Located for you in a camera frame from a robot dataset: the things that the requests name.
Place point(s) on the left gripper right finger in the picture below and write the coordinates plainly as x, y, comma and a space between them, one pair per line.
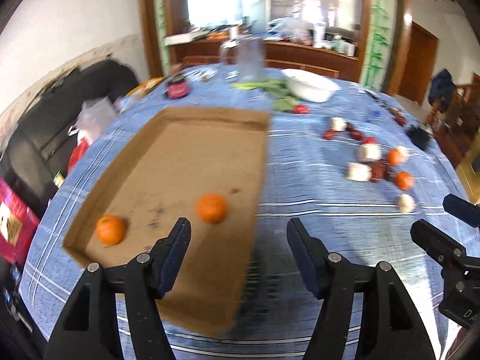
390, 328

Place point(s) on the blue plaid tablecloth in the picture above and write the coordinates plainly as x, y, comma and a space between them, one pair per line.
305, 179

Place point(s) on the black cylindrical container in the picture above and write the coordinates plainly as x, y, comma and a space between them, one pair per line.
420, 135

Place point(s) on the clear plastic bag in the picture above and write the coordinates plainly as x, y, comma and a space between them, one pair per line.
94, 118

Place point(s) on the orange tangerine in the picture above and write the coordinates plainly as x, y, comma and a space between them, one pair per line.
404, 180
212, 208
110, 230
394, 157

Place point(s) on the green leafy vegetable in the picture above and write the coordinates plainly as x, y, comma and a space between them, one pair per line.
283, 99

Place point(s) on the black leather sofa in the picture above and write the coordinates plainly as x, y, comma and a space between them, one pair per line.
40, 146

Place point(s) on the small red date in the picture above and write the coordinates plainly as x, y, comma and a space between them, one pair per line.
329, 134

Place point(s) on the clear plastic pitcher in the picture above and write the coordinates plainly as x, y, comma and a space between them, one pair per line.
243, 59

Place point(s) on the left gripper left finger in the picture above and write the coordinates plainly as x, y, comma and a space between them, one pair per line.
87, 326

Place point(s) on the dark red date back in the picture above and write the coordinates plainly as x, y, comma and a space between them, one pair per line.
357, 135

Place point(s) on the pink labelled black jar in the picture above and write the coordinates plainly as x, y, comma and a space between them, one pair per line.
177, 87

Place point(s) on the wooden sideboard counter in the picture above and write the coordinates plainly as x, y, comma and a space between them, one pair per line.
191, 51

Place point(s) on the red gift bag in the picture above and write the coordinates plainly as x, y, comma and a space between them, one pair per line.
18, 226

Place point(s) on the brown cardboard tray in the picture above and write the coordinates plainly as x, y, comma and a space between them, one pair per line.
180, 155

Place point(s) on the white enamel bowl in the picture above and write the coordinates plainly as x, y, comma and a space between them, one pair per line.
309, 86

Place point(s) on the red tomato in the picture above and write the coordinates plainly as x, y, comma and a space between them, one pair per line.
370, 140

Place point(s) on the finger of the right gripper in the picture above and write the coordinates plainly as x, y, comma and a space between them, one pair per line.
438, 245
462, 210

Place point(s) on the red radish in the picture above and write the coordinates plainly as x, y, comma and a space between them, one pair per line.
301, 109

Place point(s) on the wrinkled red date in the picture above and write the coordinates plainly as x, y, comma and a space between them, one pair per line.
378, 171

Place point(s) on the beige cylinder block front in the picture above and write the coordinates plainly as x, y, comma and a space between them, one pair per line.
405, 203

